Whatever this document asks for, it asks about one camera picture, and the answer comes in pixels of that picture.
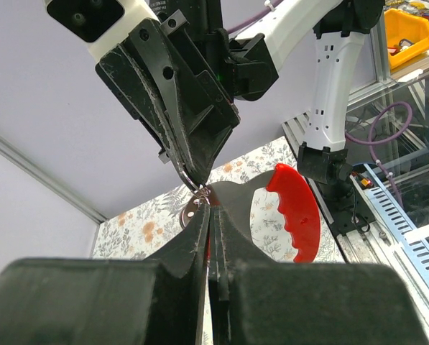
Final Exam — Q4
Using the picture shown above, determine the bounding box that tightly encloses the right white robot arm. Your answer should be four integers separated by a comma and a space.
84, 1, 377, 218

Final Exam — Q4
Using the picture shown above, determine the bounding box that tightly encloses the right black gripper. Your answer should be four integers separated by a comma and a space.
95, 19, 239, 185

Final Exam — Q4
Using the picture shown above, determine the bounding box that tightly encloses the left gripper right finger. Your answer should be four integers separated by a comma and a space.
208, 206, 428, 344

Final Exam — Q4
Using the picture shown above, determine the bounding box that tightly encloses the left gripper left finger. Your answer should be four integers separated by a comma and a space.
0, 205, 211, 345

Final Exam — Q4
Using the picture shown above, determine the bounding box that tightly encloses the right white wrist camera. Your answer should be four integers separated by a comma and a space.
44, 0, 157, 62

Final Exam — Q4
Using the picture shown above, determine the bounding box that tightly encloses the yellow parts bin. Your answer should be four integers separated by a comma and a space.
384, 9, 429, 70

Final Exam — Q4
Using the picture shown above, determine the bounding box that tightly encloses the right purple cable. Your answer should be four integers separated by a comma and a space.
228, 0, 415, 209

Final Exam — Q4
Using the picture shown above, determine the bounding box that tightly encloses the red handled metal key tool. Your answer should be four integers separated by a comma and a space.
209, 163, 321, 263

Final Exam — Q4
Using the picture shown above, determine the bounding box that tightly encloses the silver keyring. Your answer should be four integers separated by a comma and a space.
179, 170, 211, 205

